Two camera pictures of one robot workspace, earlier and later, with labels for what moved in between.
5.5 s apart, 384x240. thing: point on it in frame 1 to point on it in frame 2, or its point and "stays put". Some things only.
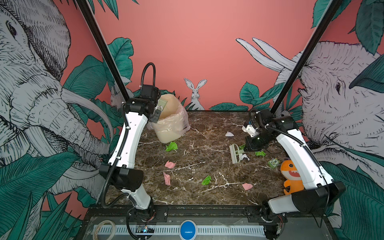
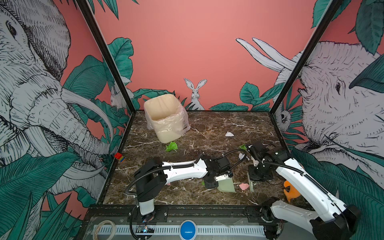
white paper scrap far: [229, 134] stays put
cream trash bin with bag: [174, 120] stays put
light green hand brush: [235, 153] to [251, 188]
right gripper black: [250, 147] to [252, 177]
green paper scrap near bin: [172, 146] stays put
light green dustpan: [161, 105] to [226, 185]
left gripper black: [156, 118] to [212, 186]
